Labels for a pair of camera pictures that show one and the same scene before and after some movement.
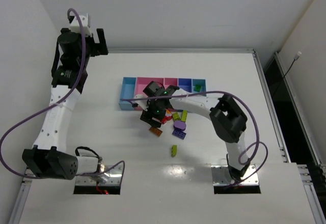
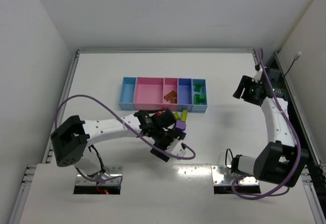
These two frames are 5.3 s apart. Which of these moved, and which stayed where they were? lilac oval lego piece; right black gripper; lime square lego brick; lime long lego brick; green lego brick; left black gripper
Moved: left black gripper; right black gripper
Stayed: lilac oval lego piece; green lego brick; lime square lego brick; lime long lego brick
